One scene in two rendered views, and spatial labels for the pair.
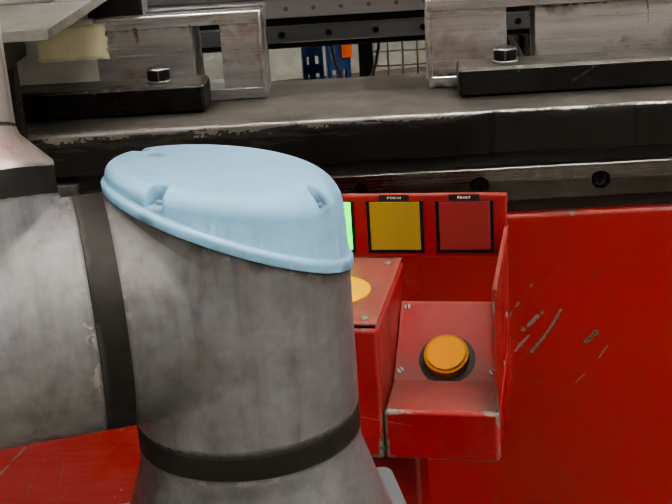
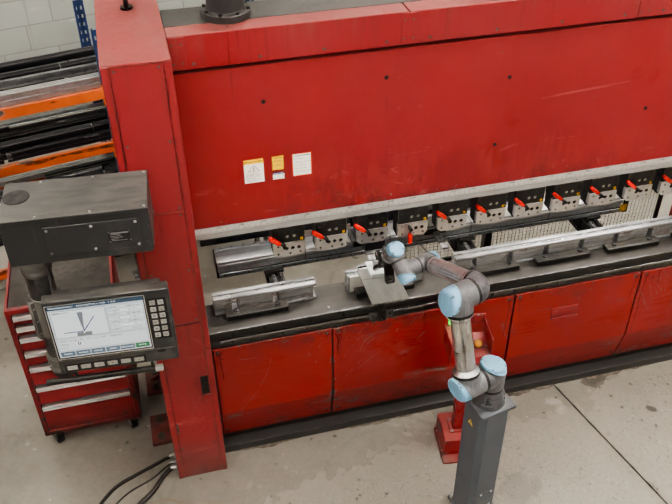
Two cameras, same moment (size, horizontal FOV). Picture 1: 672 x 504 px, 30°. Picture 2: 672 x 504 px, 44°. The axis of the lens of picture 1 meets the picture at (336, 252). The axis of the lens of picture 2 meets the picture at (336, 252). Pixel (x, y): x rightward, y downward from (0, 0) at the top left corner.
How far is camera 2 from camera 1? 3.20 m
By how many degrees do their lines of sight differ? 24
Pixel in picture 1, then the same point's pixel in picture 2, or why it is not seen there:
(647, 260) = (499, 306)
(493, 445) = not seen: hidden behind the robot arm
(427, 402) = (478, 354)
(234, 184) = (499, 367)
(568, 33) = (483, 261)
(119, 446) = (392, 352)
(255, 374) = (499, 385)
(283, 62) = not seen: hidden behind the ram
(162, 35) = not seen: hidden behind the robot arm
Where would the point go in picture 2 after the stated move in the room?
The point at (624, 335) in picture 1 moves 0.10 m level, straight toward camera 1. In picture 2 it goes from (493, 318) to (497, 331)
